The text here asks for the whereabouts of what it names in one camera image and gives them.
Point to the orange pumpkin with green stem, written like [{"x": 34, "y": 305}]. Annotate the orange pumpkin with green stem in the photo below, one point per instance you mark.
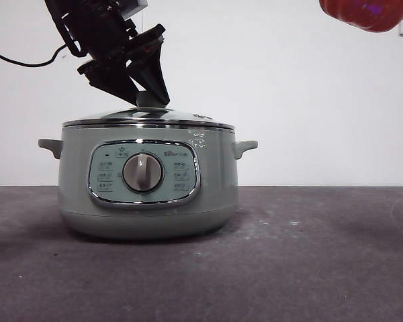
[{"x": 362, "y": 15}]

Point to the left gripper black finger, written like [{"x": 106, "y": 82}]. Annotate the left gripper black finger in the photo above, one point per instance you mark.
[
  {"x": 111, "y": 78},
  {"x": 153, "y": 70}
]

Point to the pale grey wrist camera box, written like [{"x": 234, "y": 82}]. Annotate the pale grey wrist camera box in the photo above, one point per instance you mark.
[{"x": 134, "y": 7}]

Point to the glass lid with green knob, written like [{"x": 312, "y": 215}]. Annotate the glass lid with green knob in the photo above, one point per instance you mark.
[{"x": 121, "y": 116}]

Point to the green electric cooking pot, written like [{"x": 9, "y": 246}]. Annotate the green electric cooking pot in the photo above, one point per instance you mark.
[{"x": 77, "y": 188}]

